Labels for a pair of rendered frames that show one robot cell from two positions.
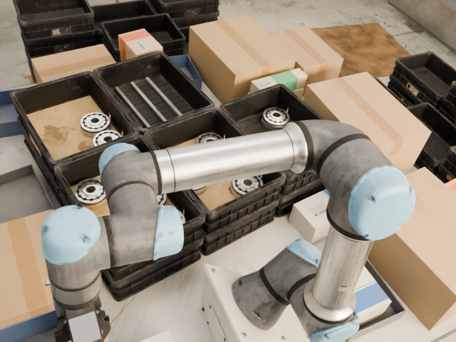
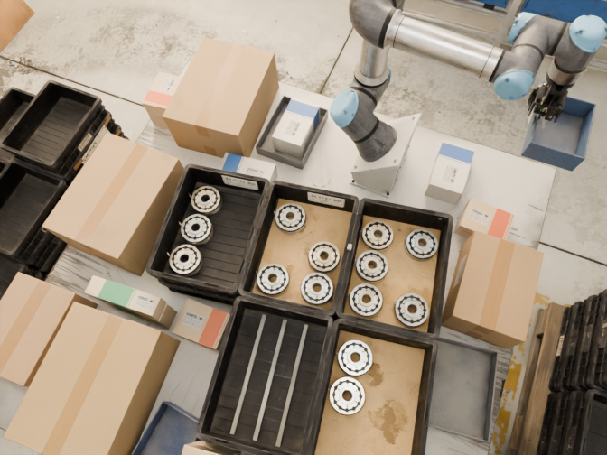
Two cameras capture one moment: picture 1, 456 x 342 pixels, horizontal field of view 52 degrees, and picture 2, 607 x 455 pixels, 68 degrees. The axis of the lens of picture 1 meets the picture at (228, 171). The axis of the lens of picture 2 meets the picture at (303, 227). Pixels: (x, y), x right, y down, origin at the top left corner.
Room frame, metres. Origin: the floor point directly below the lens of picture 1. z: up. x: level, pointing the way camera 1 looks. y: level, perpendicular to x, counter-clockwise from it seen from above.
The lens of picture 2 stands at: (1.31, 0.48, 2.23)
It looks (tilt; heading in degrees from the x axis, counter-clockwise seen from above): 67 degrees down; 239
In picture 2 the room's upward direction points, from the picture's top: 6 degrees counter-clockwise
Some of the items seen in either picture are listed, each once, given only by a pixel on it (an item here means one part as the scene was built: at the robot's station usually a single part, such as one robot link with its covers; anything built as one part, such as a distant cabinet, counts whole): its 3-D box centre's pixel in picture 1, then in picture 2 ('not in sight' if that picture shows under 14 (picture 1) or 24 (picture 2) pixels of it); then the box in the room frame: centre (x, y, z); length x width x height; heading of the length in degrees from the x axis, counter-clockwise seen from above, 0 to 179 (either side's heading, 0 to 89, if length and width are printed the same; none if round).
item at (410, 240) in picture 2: not in sight; (422, 243); (0.75, 0.27, 0.86); 0.10 x 0.10 x 0.01
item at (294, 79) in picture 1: (278, 84); (126, 297); (1.62, -0.16, 0.85); 0.24 x 0.06 x 0.06; 126
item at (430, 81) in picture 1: (424, 96); not in sight; (2.47, -1.14, 0.31); 0.40 x 0.30 x 0.34; 31
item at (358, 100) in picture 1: (359, 127); (124, 204); (1.48, -0.49, 0.80); 0.40 x 0.30 x 0.20; 31
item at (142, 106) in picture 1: (153, 100); (269, 376); (1.38, 0.31, 0.87); 0.40 x 0.30 x 0.11; 41
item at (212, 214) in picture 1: (213, 157); (301, 245); (1.08, 0.05, 0.92); 0.40 x 0.30 x 0.02; 41
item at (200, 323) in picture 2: not in sight; (204, 325); (1.47, 0.03, 0.74); 0.16 x 0.12 x 0.07; 124
